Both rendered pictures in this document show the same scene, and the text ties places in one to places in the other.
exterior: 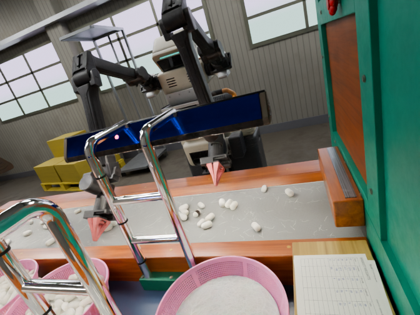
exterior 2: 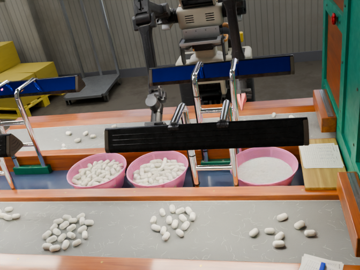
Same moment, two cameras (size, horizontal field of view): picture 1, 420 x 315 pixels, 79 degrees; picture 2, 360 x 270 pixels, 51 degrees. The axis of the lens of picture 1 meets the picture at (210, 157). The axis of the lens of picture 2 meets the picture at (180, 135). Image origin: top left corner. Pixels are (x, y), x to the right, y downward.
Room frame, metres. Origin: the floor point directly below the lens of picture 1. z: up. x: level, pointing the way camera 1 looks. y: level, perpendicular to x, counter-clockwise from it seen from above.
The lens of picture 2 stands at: (-0.83, 0.50, 1.62)
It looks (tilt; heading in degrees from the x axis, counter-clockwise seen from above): 28 degrees down; 354
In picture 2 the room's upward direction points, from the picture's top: 10 degrees counter-clockwise
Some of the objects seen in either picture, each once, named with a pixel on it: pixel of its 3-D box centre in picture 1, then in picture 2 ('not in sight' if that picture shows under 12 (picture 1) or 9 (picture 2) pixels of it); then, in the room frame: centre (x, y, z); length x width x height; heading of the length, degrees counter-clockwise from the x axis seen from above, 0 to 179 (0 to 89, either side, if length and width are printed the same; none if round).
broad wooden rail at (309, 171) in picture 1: (131, 207); (155, 127); (1.10, 0.43, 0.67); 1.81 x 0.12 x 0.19; 68
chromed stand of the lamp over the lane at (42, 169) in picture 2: not in sight; (26, 126); (0.97, 1.06, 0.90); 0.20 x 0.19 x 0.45; 68
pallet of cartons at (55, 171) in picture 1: (75, 159); (1, 78); (4.06, 2.09, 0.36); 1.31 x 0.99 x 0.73; 68
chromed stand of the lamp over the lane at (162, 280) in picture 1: (162, 201); (220, 114); (0.62, 0.16, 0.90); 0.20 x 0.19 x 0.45; 68
